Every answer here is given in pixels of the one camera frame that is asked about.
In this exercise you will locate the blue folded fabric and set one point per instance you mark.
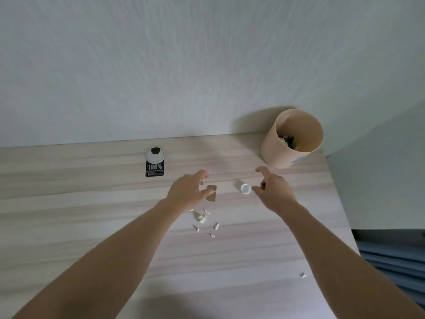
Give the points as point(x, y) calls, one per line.
point(395, 265)

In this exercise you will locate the beige cylindrical container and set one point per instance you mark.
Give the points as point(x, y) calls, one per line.
point(275, 149)

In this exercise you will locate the black rectangular sticker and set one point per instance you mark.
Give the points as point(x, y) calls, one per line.
point(154, 169)

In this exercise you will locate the white bottle cap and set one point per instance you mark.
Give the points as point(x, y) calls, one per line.
point(246, 189)

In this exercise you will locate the person's right hand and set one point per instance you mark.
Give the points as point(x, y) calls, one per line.
point(277, 194)

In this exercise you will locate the cluster of white paper scraps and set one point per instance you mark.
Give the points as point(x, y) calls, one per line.
point(201, 217)

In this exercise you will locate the person's left thumb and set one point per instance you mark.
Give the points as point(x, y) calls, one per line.
point(206, 193)

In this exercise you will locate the dark items inside container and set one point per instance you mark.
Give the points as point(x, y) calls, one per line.
point(287, 141)

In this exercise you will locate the person's right forearm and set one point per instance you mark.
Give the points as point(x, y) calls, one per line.
point(335, 262)

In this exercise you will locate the person's left hand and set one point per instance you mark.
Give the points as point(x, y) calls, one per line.
point(186, 192)

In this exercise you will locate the person's right thumb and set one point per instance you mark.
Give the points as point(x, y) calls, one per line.
point(257, 190)

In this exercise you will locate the person's left forearm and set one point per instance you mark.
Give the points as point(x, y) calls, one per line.
point(106, 262)

